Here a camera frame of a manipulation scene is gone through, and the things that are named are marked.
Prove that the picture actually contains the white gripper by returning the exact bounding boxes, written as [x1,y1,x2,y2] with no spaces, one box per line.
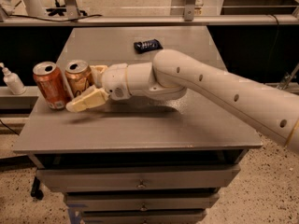
[66,63,131,113]

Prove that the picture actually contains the orange gold soda can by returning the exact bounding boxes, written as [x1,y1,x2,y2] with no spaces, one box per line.
[64,60,94,97]

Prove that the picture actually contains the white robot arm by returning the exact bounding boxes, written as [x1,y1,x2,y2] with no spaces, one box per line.
[66,49,299,153]

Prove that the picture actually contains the red coke can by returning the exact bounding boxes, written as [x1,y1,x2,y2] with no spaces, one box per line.
[33,62,70,110]

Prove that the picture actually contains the dark blue snack packet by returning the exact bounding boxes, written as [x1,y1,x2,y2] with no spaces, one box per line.
[134,39,163,54]

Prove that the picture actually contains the white pump bottle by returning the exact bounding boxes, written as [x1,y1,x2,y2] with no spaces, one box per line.
[0,63,26,95]

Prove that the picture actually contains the grey drawer cabinet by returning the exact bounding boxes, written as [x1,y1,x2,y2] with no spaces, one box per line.
[12,25,263,224]

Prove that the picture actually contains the top grey drawer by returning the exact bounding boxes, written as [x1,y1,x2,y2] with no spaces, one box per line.
[36,164,240,192]

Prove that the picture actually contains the grey drawer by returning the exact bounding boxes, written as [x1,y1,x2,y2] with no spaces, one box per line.
[36,164,240,192]
[64,189,220,212]
[82,209,206,224]

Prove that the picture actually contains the middle grey drawer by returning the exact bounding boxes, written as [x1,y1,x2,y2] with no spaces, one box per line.
[64,189,220,212]

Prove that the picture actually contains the black caster wheel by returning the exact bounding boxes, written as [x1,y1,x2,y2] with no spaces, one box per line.
[30,177,44,200]

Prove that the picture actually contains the bottom grey drawer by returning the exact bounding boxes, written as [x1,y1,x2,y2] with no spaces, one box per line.
[82,209,206,224]

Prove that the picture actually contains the black cable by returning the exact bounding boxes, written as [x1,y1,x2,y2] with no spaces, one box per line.
[0,13,104,23]

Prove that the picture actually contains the grey metal rail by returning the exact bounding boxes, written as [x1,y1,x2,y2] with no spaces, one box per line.
[0,14,299,27]

